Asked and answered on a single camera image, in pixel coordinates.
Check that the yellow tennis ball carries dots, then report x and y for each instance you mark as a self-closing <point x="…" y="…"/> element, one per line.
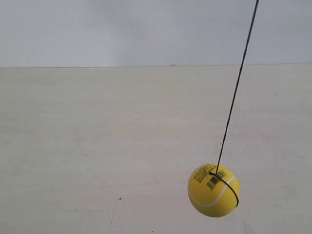
<point x="213" y="190"/>

